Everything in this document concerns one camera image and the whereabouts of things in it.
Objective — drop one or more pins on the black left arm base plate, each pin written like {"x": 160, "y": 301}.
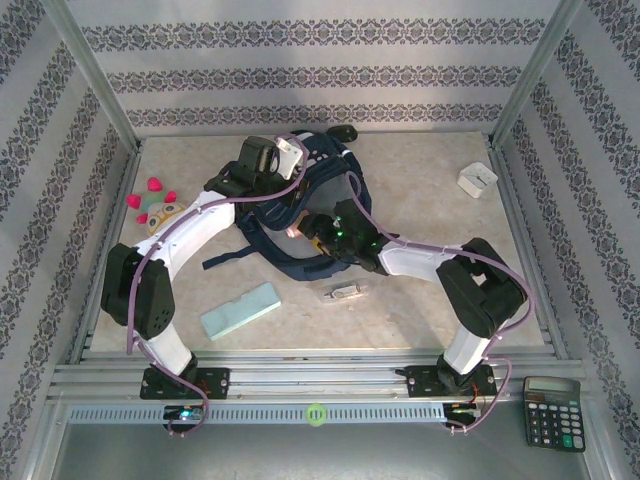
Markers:
{"x": 215, "y": 382}

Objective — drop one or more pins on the black desk calculator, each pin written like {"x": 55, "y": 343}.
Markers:
{"x": 554, "y": 415}

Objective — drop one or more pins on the cream plush toy pink knobs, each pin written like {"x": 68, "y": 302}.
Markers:
{"x": 160, "y": 217}

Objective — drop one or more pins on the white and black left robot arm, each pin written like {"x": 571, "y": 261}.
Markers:
{"x": 205, "y": 225}

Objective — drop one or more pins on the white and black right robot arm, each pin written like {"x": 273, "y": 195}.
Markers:
{"x": 415, "y": 257}

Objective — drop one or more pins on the aluminium frame post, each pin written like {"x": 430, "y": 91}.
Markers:
{"x": 535, "y": 70}
{"x": 90, "y": 70}

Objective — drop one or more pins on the black computer mouse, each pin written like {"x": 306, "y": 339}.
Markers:
{"x": 342, "y": 133}

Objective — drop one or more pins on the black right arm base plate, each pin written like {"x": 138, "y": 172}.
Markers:
{"x": 420, "y": 382}

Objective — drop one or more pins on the navy blue backpack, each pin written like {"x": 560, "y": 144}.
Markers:
{"x": 320, "y": 267}

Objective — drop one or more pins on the aluminium mounting rail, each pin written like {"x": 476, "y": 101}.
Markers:
{"x": 310, "y": 380}

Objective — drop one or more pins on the white square alarm clock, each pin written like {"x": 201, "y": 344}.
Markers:
{"x": 477, "y": 179}

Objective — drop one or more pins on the light blue pencil case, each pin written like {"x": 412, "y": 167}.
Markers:
{"x": 240, "y": 312}

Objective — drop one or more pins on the aluminium side rail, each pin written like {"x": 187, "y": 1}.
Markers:
{"x": 518, "y": 225}
{"x": 119, "y": 210}

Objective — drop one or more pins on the small controller board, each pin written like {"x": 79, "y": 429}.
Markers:
{"x": 462, "y": 411}
{"x": 185, "y": 414}

